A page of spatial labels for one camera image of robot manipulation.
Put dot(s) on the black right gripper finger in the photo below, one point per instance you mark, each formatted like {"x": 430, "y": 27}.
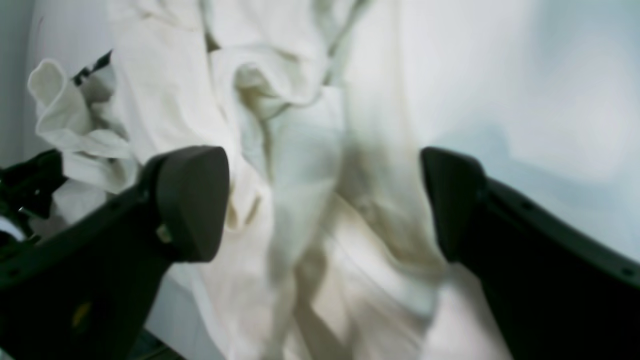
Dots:
{"x": 554, "y": 292}

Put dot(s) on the white printed t-shirt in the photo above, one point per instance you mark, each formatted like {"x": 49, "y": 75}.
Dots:
{"x": 328, "y": 250}

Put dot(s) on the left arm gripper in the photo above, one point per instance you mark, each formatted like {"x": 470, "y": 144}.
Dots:
{"x": 85, "y": 293}

